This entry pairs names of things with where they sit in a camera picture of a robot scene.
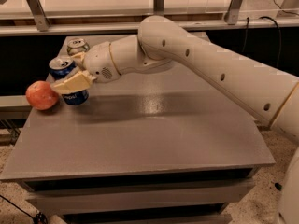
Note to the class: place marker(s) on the red apple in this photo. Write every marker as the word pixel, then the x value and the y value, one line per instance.
pixel 40 95

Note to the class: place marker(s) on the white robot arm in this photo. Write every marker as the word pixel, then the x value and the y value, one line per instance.
pixel 268 94

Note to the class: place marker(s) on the dark object bottom right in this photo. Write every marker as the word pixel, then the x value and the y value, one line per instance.
pixel 278 186

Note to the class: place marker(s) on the grey drawer cabinet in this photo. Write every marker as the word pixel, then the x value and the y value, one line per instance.
pixel 163 148

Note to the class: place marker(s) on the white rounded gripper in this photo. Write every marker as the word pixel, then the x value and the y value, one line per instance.
pixel 99 61

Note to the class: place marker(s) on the white green soda can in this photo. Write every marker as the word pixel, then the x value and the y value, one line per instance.
pixel 77 45

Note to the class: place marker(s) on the blue pepsi can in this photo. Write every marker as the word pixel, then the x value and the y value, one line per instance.
pixel 60 67

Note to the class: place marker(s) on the metal glass railing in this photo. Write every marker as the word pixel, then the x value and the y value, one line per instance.
pixel 73 17

